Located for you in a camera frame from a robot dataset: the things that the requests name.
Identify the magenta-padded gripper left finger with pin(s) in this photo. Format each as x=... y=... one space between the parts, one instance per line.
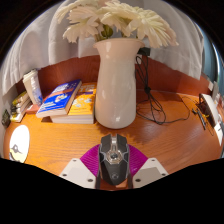
x=78 y=171

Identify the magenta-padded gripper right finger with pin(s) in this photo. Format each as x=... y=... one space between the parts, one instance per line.
x=150 y=171

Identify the black grey computer mouse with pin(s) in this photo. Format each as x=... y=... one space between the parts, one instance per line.
x=113 y=166

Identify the white yellow black mouse pad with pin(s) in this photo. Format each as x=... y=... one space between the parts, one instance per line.
x=19 y=140

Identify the orange yellow paperback book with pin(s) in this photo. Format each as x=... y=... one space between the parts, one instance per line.
x=83 y=105

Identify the black pen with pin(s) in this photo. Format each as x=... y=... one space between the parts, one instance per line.
x=201 y=118

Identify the red brown flat book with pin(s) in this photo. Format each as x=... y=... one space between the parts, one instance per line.
x=33 y=108

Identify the white paper sheet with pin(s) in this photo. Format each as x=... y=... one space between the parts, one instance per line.
x=219 y=133

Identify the yellow white thick book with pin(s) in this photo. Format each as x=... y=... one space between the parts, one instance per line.
x=18 y=115

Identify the black spine book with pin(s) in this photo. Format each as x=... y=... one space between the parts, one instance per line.
x=19 y=109
x=20 y=104

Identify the white ceramic vase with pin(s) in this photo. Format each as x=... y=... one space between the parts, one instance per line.
x=116 y=90

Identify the cream lidded tumbler cup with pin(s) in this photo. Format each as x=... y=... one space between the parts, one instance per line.
x=28 y=81

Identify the white curtain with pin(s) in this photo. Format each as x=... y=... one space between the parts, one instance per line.
x=40 y=43

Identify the white artificial flower bunch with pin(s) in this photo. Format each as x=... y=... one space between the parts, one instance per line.
x=140 y=23

